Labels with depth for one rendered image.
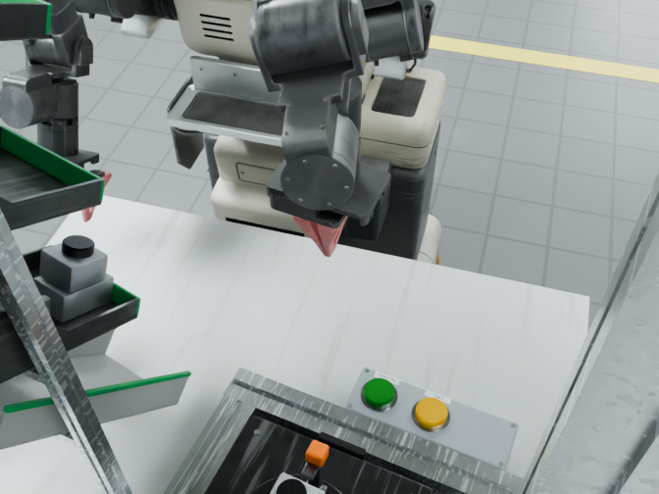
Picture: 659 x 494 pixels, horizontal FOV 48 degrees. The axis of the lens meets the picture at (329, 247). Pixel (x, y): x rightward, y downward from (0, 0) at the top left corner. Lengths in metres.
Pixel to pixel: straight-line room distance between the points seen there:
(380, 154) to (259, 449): 0.88
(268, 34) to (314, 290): 0.68
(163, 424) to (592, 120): 2.36
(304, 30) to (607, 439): 0.44
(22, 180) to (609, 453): 0.57
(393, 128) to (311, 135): 1.06
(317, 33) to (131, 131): 2.42
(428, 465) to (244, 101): 0.67
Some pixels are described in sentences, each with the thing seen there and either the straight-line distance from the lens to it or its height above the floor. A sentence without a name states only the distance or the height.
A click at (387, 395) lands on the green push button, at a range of 0.95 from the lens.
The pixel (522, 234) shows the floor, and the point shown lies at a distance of 2.54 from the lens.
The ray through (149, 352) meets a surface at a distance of 1.15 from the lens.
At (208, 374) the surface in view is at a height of 0.86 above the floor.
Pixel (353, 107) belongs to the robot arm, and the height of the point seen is 1.42.
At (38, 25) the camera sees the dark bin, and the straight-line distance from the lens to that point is 0.56.
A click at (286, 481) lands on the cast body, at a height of 1.09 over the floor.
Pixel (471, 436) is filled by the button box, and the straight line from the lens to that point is 0.95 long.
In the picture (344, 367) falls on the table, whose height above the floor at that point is 0.86.
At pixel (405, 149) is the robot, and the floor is 0.76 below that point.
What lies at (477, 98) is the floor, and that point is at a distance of 3.09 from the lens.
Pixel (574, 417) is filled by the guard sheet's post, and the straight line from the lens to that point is 0.18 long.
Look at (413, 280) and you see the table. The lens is 1.21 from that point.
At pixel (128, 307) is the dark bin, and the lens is 0.75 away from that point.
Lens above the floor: 1.79
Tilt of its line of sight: 48 degrees down
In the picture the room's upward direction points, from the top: straight up
